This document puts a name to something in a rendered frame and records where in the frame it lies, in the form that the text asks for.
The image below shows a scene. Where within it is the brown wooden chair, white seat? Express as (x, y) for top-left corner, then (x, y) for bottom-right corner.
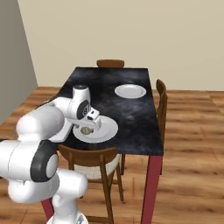
(57, 143), (126, 224)

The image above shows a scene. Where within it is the white round plate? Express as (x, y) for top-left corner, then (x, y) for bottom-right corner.
(114, 83), (147, 100)
(72, 115), (119, 144)

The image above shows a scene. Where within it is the black-topped table with red legs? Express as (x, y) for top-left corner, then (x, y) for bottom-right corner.
(37, 66), (165, 224)

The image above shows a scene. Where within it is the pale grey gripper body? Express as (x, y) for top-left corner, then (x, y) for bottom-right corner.
(68, 115), (103, 130)

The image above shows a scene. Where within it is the tan dumpling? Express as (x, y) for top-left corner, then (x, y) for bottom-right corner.
(80, 126), (95, 136)

